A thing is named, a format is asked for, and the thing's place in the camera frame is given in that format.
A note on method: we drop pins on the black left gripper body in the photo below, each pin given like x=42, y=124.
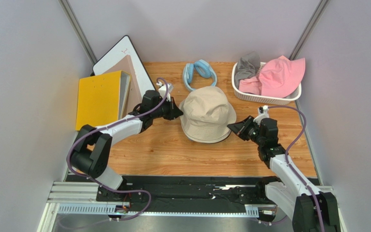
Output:
x=164, y=110

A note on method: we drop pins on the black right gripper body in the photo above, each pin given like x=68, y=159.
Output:
x=246, y=128

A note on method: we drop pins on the pink and beige reversible hat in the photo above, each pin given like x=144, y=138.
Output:
x=207, y=112

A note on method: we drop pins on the pink bucket hat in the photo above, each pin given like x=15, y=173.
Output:
x=280, y=77

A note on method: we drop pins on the black bucket hat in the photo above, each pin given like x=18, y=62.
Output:
x=218, y=140

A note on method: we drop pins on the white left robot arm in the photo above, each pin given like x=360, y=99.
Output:
x=90, y=151

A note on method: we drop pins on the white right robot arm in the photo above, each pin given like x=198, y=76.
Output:
x=308, y=207

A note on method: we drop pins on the pink brown folder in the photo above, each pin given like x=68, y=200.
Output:
x=132, y=83

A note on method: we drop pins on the white perforated plastic basket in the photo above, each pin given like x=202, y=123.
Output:
x=295, y=95

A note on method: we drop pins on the light blue headphones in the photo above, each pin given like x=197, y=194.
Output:
x=204, y=70

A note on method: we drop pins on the grey hat in basket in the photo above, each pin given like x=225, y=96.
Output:
x=247, y=66

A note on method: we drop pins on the yellow binder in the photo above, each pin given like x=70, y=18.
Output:
x=102, y=98

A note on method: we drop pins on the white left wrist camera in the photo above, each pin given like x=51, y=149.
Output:
x=165, y=90

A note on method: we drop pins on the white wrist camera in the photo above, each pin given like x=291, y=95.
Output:
x=165, y=90
x=263, y=112

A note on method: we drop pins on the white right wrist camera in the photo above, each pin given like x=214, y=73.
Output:
x=263, y=112

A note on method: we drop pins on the white board black frame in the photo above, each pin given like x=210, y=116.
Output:
x=123, y=48

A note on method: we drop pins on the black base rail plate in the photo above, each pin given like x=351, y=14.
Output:
x=187, y=194

